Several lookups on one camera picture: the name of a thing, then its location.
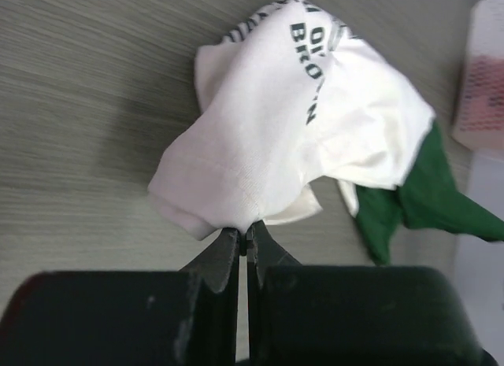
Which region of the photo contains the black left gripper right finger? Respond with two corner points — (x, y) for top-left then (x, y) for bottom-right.
(246, 221), (301, 289)

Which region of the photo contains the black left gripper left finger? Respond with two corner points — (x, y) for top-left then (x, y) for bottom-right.
(180, 228), (239, 293)

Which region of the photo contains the white and green t shirt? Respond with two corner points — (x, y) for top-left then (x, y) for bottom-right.
(148, 0), (503, 264)

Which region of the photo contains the white perforated plastic basket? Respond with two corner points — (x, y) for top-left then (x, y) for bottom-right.
(452, 0), (503, 152)

